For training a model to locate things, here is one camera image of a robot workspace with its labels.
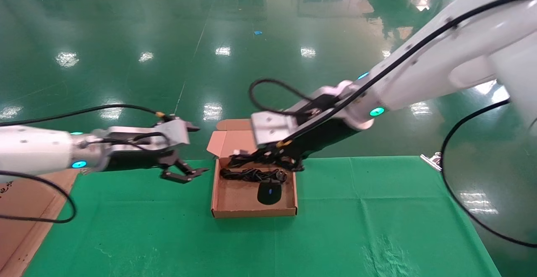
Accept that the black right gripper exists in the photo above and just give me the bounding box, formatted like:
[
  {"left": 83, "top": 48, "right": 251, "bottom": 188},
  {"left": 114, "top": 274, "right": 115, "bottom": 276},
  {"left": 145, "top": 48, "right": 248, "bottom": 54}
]
[{"left": 229, "top": 119, "right": 357, "bottom": 173}]

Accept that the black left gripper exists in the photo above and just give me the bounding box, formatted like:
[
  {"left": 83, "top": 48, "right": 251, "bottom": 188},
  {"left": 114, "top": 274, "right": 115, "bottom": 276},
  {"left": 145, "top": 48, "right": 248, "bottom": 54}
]
[{"left": 103, "top": 149, "right": 209, "bottom": 184}]

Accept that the black wired computer mouse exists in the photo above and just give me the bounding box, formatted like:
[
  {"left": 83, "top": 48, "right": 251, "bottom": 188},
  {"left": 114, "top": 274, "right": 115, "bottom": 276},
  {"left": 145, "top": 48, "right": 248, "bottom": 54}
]
[{"left": 219, "top": 166, "right": 289, "bottom": 206}]

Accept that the open brown cardboard box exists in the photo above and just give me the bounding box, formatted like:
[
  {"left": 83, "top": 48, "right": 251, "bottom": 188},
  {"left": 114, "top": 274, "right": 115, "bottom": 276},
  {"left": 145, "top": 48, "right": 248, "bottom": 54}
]
[{"left": 207, "top": 119, "right": 299, "bottom": 218}]

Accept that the green table cloth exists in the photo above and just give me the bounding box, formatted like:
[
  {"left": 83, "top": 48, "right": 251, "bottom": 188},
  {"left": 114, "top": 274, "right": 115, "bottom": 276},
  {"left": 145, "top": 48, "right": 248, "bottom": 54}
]
[{"left": 23, "top": 156, "right": 502, "bottom": 277}]

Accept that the silver metal binder clip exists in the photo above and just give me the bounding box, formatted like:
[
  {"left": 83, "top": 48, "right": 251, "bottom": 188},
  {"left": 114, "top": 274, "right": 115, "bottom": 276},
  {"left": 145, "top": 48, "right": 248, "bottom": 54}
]
[{"left": 420, "top": 152, "right": 443, "bottom": 172}]

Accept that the brown carton with red print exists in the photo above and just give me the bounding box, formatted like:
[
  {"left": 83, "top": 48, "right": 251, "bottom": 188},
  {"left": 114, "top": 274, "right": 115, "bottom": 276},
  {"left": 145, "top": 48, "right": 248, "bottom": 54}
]
[{"left": 0, "top": 180, "right": 58, "bottom": 277}]

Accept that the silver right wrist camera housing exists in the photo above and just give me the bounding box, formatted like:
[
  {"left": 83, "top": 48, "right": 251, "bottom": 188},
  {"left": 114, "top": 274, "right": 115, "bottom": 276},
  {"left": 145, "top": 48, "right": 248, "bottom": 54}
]
[{"left": 250, "top": 95, "right": 339, "bottom": 148}]

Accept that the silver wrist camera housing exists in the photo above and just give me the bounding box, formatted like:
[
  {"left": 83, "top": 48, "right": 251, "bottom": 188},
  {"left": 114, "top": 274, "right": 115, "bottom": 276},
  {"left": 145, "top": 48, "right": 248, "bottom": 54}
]
[
  {"left": 250, "top": 95, "right": 339, "bottom": 148},
  {"left": 92, "top": 118, "right": 200, "bottom": 152}
]

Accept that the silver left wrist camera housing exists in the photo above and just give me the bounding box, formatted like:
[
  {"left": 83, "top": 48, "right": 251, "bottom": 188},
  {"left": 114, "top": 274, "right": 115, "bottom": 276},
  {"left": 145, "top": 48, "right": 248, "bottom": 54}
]
[{"left": 92, "top": 118, "right": 200, "bottom": 152}]

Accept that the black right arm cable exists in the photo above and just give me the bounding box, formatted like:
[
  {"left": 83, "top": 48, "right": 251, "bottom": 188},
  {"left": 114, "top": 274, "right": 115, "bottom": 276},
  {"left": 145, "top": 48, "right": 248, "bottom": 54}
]
[{"left": 249, "top": 0, "right": 537, "bottom": 144}]

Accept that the black looping left cable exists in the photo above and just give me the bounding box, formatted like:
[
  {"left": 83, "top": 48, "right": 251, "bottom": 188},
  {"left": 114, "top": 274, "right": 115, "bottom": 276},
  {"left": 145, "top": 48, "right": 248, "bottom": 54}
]
[{"left": 0, "top": 170, "right": 77, "bottom": 224}]

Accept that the black looping cable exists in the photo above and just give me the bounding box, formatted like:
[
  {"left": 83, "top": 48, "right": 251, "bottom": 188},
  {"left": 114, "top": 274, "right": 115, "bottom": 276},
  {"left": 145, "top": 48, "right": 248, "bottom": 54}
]
[
  {"left": 0, "top": 170, "right": 77, "bottom": 224},
  {"left": 440, "top": 98, "right": 537, "bottom": 248}
]

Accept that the black looping right cable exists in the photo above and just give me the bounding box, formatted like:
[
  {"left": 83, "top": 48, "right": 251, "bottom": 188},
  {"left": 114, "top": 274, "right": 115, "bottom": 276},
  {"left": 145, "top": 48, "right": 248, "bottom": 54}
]
[{"left": 440, "top": 98, "right": 537, "bottom": 248}]

